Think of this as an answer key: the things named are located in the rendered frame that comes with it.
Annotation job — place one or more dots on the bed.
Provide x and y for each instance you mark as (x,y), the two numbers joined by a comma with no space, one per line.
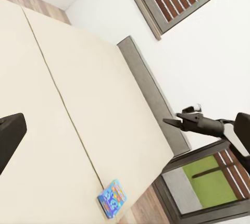
(94,113)

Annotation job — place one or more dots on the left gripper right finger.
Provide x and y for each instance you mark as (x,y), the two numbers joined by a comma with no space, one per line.
(242,129)

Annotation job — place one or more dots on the board game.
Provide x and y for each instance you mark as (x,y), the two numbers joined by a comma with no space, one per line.
(113,198)

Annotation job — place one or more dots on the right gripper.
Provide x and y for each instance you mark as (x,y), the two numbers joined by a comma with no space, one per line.
(193,122)

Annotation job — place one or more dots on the door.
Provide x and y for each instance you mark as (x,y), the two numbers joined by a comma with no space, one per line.
(205,186)

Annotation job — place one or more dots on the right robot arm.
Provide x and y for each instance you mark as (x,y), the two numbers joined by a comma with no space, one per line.
(192,119)

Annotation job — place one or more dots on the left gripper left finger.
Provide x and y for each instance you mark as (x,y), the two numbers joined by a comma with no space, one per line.
(12,130)

